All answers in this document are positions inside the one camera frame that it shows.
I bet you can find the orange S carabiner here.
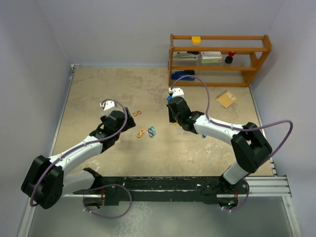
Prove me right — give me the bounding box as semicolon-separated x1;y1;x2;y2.
137;129;145;138
132;110;142;117

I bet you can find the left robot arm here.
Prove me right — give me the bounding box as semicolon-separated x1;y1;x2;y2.
21;107;136;209

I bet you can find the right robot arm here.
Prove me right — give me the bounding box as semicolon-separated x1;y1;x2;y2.
167;96;272;193

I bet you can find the blue stapler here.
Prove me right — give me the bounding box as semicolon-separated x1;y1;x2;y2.
171;70;195;81

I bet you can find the yellow spiral notebook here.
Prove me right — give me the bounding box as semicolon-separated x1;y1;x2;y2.
216;90;237;108

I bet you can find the wooden shelf rack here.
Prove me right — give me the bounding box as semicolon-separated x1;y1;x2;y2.
168;35;273;87

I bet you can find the grey stapler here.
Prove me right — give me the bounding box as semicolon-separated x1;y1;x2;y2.
172;51;199;61

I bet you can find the white red box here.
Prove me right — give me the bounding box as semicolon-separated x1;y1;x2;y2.
199;51;222;63

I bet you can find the red black stamp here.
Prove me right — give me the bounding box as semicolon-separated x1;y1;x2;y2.
225;51;236;64

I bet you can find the yellow block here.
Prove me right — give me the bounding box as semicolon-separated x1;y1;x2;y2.
191;36;201;46

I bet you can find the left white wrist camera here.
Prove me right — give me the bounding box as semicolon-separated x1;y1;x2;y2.
100;100;118;116

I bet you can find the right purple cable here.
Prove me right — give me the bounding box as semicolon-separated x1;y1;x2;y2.
170;75;294;178

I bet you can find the black base frame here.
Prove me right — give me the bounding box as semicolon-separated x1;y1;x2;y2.
75;176;249;206

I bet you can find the aluminium rail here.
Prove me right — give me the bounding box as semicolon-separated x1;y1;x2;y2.
64;168;291;198

